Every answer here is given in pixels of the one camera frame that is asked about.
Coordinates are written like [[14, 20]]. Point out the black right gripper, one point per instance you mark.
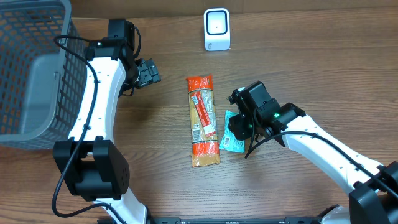
[[237, 125]]

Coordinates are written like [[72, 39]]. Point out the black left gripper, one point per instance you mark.
[[149, 74]]

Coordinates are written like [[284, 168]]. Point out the teal Kleenex tissue pack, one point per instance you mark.
[[229, 141]]

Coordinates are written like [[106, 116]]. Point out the orange spaghetti package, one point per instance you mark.
[[205, 143]]

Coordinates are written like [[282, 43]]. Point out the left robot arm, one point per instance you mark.
[[94, 173]]

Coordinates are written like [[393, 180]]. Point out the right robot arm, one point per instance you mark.
[[371, 187]]

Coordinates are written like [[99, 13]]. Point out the white barcode scanner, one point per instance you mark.
[[217, 29]]

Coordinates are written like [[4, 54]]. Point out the grey plastic mesh basket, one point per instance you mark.
[[41, 84]]

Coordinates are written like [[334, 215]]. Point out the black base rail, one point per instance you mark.
[[286, 220]]

